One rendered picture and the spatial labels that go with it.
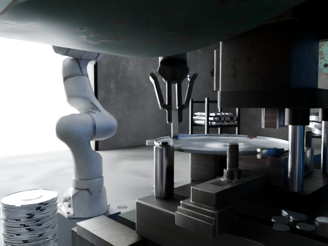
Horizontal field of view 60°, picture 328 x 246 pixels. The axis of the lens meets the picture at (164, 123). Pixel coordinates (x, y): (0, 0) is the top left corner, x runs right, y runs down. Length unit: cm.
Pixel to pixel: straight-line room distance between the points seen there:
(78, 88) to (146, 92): 536
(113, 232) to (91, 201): 60
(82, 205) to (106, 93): 477
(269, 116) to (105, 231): 36
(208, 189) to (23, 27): 28
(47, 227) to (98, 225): 123
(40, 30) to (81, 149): 86
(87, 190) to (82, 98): 35
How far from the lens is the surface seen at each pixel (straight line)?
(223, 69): 54
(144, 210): 49
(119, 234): 53
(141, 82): 638
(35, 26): 23
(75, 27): 23
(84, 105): 115
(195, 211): 38
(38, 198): 178
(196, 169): 62
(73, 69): 118
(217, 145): 58
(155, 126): 666
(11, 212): 176
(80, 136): 107
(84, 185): 112
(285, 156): 51
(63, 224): 121
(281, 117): 56
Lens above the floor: 86
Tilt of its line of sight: 3 degrees down
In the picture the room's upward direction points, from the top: straight up
